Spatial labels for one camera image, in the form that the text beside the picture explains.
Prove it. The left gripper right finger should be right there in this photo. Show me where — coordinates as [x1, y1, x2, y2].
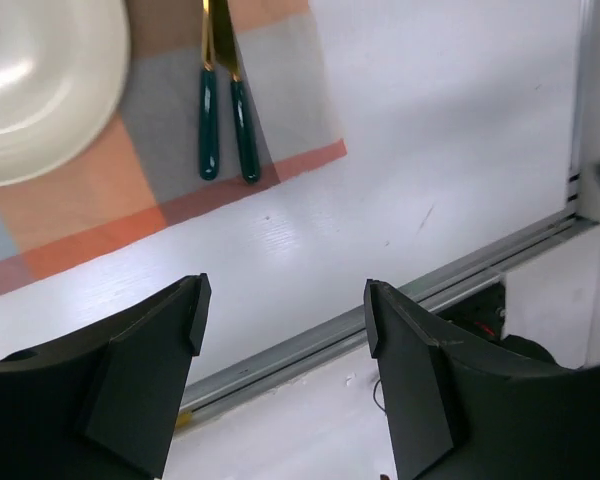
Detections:
[373, 298, 600, 479]

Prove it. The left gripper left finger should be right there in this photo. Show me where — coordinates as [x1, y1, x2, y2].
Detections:
[0, 274, 211, 479]

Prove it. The orange blue checkered cloth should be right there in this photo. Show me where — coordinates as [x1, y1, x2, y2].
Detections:
[0, 1, 347, 296]

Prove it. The gold spoon green handle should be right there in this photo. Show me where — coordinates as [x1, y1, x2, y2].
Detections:
[198, 0, 219, 181]

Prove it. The cream ceramic plate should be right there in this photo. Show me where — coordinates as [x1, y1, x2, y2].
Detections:
[0, 0, 130, 187]

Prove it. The gold knife green handle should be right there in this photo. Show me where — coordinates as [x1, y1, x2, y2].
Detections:
[209, 0, 261, 184]

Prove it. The aluminium front rail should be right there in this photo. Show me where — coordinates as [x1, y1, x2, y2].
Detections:
[176, 211, 598, 428]

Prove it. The aluminium rail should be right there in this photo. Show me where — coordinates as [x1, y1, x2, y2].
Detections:
[566, 0, 595, 210]
[176, 211, 598, 428]

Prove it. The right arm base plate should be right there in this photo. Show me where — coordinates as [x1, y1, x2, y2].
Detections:
[438, 283, 556, 364]

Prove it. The aluminium right side rail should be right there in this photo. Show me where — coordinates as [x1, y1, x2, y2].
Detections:
[566, 0, 595, 210]

